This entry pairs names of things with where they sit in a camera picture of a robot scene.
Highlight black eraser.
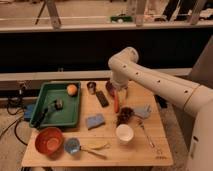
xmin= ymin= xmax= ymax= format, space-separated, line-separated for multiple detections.
xmin=96 ymin=91 xmax=109 ymax=107

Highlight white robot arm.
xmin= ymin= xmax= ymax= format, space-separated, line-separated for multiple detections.
xmin=108 ymin=47 xmax=213 ymax=171

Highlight purple bowl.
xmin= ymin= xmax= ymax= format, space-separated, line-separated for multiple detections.
xmin=105 ymin=81 xmax=115 ymax=97

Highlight red bowl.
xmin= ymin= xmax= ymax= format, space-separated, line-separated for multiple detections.
xmin=35 ymin=127 xmax=64 ymax=156

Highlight grey blue cloth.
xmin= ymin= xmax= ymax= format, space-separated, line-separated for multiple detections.
xmin=133 ymin=105 xmax=151 ymax=119

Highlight small metal cup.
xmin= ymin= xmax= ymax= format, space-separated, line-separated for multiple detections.
xmin=87 ymin=81 xmax=96 ymax=95

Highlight wooden table board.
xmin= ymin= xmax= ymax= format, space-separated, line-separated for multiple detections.
xmin=22 ymin=82 xmax=173 ymax=167

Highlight blue sponge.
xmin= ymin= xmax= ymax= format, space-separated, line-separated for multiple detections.
xmin=86 ymin=114 xmax=105 ymax=130

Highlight white cup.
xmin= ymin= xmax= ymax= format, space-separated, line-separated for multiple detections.
xmin=116 ymin=124 xmax=134 ymax=144

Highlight orange ball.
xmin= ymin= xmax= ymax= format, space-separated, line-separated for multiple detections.
xmin=67 ymin=84 xmax=78 ymax=96

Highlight yellow plastic spoon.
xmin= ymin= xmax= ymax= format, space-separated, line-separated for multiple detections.
xmin=82 ymin=144 xmax=110 ymax=150

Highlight green plastic tray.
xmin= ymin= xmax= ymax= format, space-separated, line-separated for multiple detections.
xmin=30 ymin=82 xmax=81 ymax=129

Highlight blue transparent cup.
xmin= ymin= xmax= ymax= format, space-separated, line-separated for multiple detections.
xmin=64 ymin=138 xmax=80 ymax=155

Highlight blue box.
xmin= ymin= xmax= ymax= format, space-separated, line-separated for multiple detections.
xmin=24 ymin=104 xmax=35 ymax=121

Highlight black handled brush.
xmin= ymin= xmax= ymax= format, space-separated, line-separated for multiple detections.
xmin=33 ymin=99 xmax=63 ymax=128

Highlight black cables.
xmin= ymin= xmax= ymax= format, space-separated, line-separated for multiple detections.
xmin=0 ymin=96 xmax=29 ymax=146

